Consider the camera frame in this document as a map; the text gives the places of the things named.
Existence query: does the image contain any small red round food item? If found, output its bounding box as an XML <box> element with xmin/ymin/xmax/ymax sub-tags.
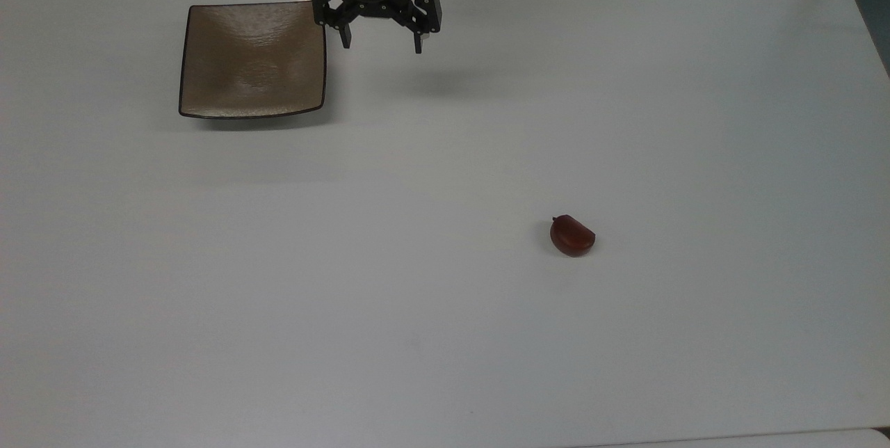
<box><xmin>549</xmin><ymin>214</ymin><xmax>597</xmax><ymax>258</ymax></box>

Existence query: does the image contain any brown square ceramic plate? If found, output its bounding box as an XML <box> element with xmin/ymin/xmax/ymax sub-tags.
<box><xmin>178</xmin><ymin>1</ymin><xmax>328</xmax><ymax>120</ymax></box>

